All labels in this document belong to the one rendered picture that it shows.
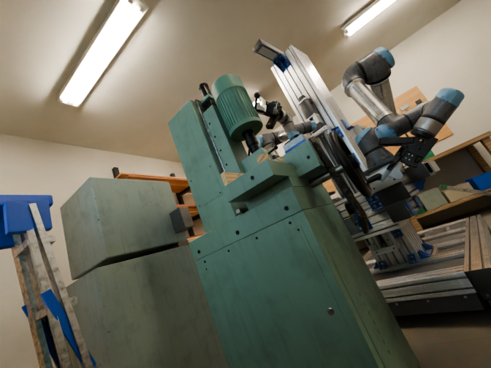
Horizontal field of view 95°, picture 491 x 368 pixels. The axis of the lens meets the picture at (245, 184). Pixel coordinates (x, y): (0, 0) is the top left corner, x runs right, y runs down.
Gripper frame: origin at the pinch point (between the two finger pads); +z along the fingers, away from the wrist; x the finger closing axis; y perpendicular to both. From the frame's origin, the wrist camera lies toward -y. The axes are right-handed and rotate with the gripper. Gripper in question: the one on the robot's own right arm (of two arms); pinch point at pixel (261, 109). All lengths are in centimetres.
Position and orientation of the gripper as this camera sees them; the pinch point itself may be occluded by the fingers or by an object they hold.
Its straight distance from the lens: 131.1
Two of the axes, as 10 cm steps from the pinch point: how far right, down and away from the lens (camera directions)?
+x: 8.1, 1.9, -5.6
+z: -5.6, -0.2, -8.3
